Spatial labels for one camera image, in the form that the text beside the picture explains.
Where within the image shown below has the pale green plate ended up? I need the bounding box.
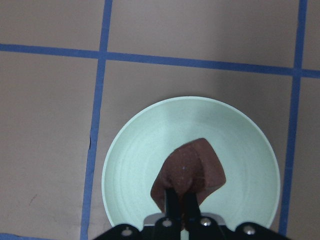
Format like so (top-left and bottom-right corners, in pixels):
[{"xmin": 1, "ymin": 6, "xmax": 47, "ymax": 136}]
[{"xmin": 101, "ymin": 96, "xmax": 281, "ymax": 230}]

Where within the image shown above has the brown bun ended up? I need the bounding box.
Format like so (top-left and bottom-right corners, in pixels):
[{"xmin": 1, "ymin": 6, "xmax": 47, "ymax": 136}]
[{"xmin": 150, "ymin": 138, "xmax": 226, "ymax": 229}]

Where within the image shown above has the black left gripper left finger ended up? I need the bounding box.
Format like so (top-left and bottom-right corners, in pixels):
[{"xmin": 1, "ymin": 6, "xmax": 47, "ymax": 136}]
[{"xmin": 153, "ymin": 188, "xmax": 182, "ymax": 240}]

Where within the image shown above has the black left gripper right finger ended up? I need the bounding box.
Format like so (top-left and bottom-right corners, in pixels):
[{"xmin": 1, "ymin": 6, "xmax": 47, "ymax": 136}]
[{"xmin": 184, "ymin": 193, "xmax": 225, "ymax": 240}]

